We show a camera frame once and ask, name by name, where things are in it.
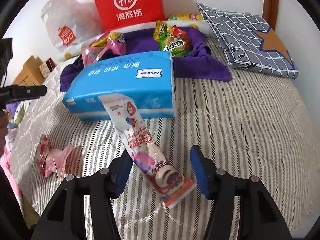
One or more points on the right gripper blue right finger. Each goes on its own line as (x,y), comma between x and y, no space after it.
(203,169)

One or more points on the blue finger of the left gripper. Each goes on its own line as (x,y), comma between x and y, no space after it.
(16,93)

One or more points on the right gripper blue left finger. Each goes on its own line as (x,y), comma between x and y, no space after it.
(120,170)

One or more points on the long pink cake bar packet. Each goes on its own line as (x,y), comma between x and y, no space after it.
(165,179)

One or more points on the red white strawberry snack packet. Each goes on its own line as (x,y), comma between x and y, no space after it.
(51,160)

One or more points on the blue tissue pack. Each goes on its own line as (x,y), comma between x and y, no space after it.
(147,78)

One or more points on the pink yellow snack bag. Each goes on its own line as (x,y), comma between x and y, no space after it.
(112,43)

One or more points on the green snack packet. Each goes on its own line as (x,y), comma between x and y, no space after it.
(176,46)

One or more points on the gold yellow snack packet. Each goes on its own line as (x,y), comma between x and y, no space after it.
(161,28)

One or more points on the left hand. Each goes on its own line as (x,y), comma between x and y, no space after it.
(3,130)

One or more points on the wooden cabinet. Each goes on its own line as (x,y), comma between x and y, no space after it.
(30,75)

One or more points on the patterned brown box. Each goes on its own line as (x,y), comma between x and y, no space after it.
(47,67)

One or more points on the rolled printed plastic mat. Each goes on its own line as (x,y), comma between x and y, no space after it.
(76,50)

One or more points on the striped quilted mattress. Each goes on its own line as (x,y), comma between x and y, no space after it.
(254,125)

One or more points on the translucent Miniso plastic bag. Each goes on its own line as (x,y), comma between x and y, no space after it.
(69,23)

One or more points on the purple towel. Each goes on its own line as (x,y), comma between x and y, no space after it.
(199,64)

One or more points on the grey checked star cushion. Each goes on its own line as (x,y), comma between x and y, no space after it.
(249,42)

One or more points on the red Haidilao paper bag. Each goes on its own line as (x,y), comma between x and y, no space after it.
(116,14)

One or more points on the yellow Lays chips bag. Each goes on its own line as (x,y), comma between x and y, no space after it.
(185,17)

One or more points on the brown wooden door frame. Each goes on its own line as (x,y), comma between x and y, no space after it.
(270,12)

